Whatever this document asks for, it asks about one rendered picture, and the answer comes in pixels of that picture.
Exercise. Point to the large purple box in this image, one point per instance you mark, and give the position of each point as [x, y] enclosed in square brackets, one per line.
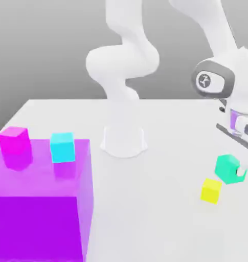
[35, 225]

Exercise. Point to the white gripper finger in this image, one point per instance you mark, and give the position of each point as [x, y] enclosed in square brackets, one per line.
[241, 171]

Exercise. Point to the small cyan cube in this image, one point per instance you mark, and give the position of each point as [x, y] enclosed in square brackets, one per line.
[62, 148]

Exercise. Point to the small green cube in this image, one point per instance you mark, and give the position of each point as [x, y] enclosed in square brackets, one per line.
[226, 168]

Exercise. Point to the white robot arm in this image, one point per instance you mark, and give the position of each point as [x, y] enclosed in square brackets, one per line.
[123, 61]

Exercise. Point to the small yellow cube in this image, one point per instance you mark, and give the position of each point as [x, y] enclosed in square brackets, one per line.
[210, 190]

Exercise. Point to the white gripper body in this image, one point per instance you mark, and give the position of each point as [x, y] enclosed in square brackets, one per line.
[236, 140]

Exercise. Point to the small magenta cube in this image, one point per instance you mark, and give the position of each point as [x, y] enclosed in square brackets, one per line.
[14, 142]

